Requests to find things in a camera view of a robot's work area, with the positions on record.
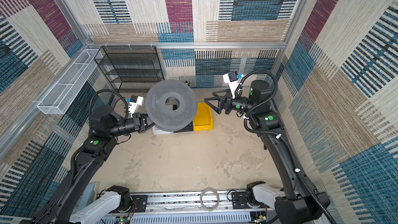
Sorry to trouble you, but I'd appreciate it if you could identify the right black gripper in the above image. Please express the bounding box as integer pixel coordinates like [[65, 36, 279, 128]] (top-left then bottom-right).
[[205, 88, 256, 115]]

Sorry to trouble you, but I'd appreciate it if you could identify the yellow plastic bin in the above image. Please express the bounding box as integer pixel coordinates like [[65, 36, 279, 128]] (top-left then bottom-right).
[[193, 103, 214, 131]]

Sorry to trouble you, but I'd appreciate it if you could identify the black plastic bin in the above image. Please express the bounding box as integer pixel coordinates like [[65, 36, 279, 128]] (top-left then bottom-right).
[[174, 122, 194, 133]]

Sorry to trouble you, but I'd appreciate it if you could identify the white wire mesh basket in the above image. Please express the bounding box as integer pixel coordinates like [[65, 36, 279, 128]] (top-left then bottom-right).
[[37, 49, 98, 115]]

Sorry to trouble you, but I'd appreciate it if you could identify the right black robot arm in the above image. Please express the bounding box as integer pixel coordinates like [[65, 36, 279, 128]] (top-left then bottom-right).
[[204, 71, 336, 224]]

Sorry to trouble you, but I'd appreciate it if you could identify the grey filament spool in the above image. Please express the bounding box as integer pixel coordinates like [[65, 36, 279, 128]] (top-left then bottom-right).
[[145, 80, 198, 132]]

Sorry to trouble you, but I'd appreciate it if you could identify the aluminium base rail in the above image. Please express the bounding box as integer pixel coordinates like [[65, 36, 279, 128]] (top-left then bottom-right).
[[74, 189, 321, 224]]

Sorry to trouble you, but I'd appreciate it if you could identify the white plastic bin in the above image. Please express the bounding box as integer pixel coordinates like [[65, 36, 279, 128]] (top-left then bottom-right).
[[152, 126, 173, 135]]

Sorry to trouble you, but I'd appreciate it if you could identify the clear tubing coil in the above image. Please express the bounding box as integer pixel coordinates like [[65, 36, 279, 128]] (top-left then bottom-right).
[[199, 188, 220, 212]]

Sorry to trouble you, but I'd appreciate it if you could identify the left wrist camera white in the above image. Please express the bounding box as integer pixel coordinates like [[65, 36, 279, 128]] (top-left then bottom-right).
[[126, 95, 144, 117]]

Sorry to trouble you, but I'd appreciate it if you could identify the black mesh shelf rack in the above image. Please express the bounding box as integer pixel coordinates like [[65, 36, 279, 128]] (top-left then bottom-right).
[[94, 46, 165, 93]]

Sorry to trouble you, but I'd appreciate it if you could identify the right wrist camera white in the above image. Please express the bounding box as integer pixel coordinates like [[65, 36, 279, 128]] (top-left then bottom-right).
[[222, 72, 244, 99]]

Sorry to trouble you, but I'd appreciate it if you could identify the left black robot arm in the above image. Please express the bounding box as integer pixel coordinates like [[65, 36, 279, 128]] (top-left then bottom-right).
[[21, 99, 154, 224]]

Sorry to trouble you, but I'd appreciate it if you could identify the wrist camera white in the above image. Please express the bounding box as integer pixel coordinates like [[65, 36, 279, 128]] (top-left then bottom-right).
[[222, 72, 244, 99], [126, 95, 144, 117]]

